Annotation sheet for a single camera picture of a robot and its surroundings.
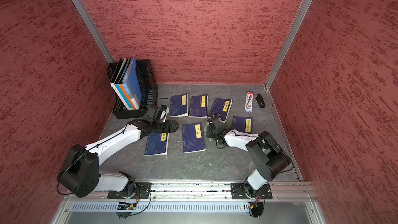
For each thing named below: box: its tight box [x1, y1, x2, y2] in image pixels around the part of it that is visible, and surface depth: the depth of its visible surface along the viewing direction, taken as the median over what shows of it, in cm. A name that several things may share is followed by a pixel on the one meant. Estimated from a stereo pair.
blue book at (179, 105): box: [169, 93, 189, 118], surface depth 108 cm
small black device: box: [255, 93, 266, 109], surface depth 109 cm
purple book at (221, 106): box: [207, 97, 233, 123], surface depth 109 cm
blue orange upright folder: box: [121, 57, 142, 110], surface depth 91 cm
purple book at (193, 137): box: [181, 121, 206, 154], surface depth 93 cm
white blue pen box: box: [244, 91, 255, 114], surface depth 112 cm
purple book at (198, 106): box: [188, 93, 208, 119], surface depth 108 cm
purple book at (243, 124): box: [231, 115, 254, 134], surface depth 100 cm
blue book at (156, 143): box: [144, 132, 170, 157], surface depth 89 cm
